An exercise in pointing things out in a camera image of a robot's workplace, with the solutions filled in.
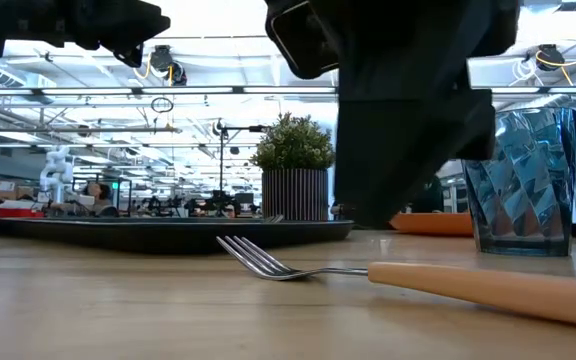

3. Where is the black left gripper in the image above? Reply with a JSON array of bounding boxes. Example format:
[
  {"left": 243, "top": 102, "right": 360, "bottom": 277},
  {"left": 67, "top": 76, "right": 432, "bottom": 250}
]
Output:
[{"left": 0, "top": 0, "right": 172, "bottom": 69}]

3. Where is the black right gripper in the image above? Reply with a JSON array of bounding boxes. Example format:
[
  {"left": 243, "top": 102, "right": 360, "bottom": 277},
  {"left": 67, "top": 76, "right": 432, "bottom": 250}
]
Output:
[{"left": 265, "top": 0, "right": 519, "bottom": 229}]

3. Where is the orange round plate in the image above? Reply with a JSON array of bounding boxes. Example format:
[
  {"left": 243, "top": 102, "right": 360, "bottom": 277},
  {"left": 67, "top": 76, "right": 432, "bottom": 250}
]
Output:
[{"left": 389, "top": 212, "right": 475, "bottom": 238}]

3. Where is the blue faceted glass cup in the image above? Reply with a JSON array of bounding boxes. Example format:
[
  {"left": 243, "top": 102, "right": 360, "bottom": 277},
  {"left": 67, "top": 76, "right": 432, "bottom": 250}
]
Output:
[{"left": 460, "top": 107, "right": 576, "bottom": 258}]

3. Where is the fork with wooden handle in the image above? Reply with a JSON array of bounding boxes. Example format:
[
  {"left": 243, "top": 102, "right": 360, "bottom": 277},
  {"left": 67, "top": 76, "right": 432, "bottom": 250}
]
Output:
[{"left": 216, "top": 235, "right": 576, "bottom": 332}]

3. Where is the black plastic tray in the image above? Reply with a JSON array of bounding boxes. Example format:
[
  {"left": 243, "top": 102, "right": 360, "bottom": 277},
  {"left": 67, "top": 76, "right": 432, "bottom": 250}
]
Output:
[{"left": 0, "top": 215, "right": 355, "bottom": 255}]

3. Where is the potted plant in ribbed pot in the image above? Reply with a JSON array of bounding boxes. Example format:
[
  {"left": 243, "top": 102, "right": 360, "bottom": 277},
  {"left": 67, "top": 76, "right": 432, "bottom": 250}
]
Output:
[{"left": 250, "top": 112, "right": 337, "bottom": 222}]

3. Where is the seated person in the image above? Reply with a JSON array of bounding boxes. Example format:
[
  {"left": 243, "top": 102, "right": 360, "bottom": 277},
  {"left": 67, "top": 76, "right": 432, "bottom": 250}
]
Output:
[{"left": 83, "top": 182, "right": 119, "bottom": 217}]

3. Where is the red box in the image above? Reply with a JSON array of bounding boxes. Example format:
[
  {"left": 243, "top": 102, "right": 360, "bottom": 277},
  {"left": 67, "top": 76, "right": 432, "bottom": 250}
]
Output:
[{"left": 0, "top": 199, "right": 45, "bottom": 219}]

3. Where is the black ceiling cable reel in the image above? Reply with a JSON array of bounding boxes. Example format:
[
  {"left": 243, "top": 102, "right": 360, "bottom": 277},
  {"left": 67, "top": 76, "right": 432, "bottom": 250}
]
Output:
[
  {"left": 148, "top": 44, "right": 188, "bottom": 86},
  {"left": 535, "top": 43, "right": 565, "bottom": 72}
]

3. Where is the black camera stand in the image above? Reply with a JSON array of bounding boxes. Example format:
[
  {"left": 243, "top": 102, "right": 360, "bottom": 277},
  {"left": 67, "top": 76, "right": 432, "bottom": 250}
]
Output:
[{"left": 211, "top": 118, "right": 269, "bottom": 201}]

